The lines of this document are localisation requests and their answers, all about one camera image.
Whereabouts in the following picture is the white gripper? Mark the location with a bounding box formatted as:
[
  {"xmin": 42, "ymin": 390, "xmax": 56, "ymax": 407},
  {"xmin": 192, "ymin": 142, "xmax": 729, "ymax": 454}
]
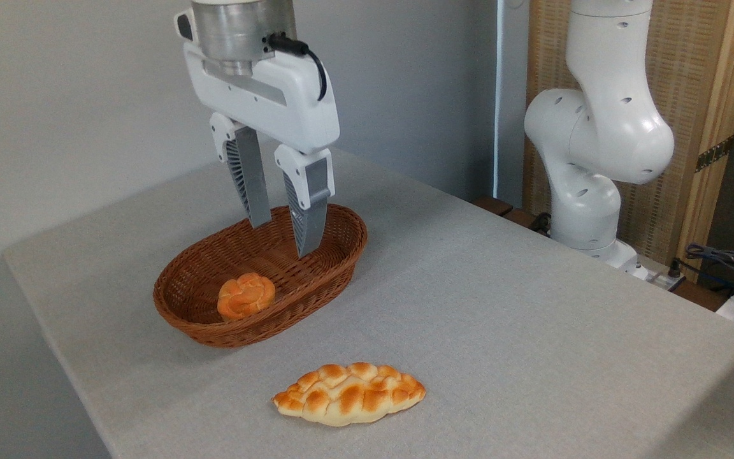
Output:
[{"xmin": 175, "ymin": 9, "xmax": 342, "ymax": 258}]

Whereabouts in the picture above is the long braided bread loaf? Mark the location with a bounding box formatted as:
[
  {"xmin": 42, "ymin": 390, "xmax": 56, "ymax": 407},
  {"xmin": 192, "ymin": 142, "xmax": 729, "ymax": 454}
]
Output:
[{"xmin": 271, "ymin": 361, "xmax": 427, "ymax": 427}]

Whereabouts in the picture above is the round orange bread roll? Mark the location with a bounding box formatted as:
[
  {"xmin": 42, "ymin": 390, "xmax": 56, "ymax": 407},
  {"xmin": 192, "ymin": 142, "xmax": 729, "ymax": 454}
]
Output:
[{"xmin": 217, "ymin": 272, "xmax": 277, "ymax": 321}]

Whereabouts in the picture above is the brown oval wicker basket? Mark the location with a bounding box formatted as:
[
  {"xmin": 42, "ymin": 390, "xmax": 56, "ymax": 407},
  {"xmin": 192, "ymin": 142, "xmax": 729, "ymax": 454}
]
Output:
[{"xmin": 153, "ymin": 204, "xmax": 368, "ymax": 349}]

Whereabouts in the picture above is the metal screen hinge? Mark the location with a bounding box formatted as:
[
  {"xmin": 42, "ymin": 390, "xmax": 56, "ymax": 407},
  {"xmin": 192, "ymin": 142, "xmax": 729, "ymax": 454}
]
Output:
[{"xmin": 695, "ymin": 135, "xmax": 734, "ymax": 173}]

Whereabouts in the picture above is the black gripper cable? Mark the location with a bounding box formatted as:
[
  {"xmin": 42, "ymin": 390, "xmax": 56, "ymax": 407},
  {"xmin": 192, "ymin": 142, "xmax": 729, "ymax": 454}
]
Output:
[{"xmin": 263, "ymin": 33, "xmax": 329, "ymax": 103}]

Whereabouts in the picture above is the white vertical wall trim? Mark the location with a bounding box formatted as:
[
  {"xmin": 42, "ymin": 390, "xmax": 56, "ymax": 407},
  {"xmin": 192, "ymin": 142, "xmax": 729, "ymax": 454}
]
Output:
[{"xmin": 493, "ymin": 0, "xmax": 530, "ymax": 206}]

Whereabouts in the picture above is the black cable bundle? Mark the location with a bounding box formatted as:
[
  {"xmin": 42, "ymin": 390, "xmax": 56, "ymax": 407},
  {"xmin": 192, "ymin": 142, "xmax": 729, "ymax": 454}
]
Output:
[{"xmin": 676, "ymin": 244, "xmax": 734, "ymax": 302}]

